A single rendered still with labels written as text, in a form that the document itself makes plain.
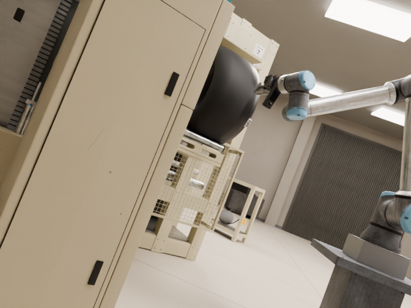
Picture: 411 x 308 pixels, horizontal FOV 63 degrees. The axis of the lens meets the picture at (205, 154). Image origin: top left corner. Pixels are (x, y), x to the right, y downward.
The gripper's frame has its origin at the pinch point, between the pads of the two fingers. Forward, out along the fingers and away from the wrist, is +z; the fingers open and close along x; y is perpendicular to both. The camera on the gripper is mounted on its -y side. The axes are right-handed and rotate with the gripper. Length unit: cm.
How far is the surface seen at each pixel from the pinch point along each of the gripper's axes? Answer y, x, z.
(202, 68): -26, 58, -50
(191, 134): -29.8, 16.0, 25.7
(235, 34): 54, -3, 50
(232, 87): 0.0, 10.6, 8.4
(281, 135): 207, -555, 591
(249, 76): 12.1, 0.1, 10.6
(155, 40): -26, 76, -50
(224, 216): -68, -187, 245
